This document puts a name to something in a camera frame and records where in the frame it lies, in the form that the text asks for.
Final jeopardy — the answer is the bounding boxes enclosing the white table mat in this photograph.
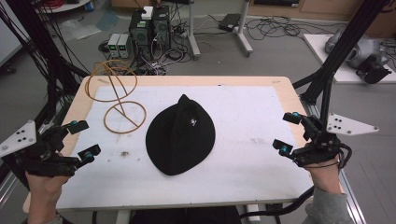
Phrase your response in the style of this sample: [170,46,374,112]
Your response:
[56,85,314,210]

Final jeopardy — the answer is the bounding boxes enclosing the thick black hose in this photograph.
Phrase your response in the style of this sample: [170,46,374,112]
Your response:
[238,186,316,220]

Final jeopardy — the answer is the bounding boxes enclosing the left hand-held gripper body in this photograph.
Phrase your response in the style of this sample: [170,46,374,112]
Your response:
[0,119,80,178]

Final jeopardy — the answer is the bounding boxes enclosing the white floor board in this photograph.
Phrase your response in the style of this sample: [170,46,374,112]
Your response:
[303,33,396,85]

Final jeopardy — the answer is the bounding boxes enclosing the tangle of cables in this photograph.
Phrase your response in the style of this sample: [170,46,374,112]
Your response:
[134,27,193,77]

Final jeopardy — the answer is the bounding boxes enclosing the white table legs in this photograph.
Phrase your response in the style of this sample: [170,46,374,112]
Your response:
[186,0,254,61]

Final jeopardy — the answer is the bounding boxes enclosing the black frame stand with cables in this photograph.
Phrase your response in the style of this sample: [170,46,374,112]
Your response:
[0,0,92,132]

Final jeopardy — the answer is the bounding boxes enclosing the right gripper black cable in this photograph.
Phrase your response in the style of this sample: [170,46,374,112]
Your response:
[336,142,354,170]

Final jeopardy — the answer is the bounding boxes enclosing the flat black box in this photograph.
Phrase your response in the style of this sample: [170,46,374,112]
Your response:
[218,12,243,33]

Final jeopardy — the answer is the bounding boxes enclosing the grey bench power supply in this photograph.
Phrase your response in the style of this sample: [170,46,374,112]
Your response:
[106,33,121,59]
[117,34,131,59]

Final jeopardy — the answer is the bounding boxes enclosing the person's right hand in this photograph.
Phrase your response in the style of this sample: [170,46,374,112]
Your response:
[304,159,343,193]

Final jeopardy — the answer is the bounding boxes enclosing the person's left hand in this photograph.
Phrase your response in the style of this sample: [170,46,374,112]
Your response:
[25,151,72,219]

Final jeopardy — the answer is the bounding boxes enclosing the clear plastic sheet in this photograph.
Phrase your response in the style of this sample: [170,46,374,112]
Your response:
[58,18,103,42]

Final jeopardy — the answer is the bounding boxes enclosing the black floor cables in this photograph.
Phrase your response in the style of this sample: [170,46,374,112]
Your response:
[244,14,339,42]

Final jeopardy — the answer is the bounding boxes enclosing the white round table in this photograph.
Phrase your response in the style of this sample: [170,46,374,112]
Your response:
[35,0,92,14]

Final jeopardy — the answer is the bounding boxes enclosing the grey robot shell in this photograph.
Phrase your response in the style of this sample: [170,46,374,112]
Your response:
[324,28,383,70]

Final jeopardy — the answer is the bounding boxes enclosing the black computer tower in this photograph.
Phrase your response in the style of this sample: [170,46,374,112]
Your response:
[151,5,172,60]
[128,8,154,61]

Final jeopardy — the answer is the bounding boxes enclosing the black device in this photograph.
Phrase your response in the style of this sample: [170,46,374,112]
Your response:
[355,55,393,85]

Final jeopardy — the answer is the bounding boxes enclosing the black felt hat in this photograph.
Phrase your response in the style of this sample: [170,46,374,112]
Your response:
[145,93,217,176]

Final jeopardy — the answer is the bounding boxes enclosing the white box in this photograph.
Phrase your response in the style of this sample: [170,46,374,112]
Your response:
[141,6,154,21]

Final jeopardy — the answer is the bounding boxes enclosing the aluminium rail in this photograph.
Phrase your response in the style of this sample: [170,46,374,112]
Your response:
[299,98,368,224]

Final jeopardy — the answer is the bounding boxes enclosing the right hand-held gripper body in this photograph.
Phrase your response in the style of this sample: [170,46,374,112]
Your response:
[293,112,380,169]

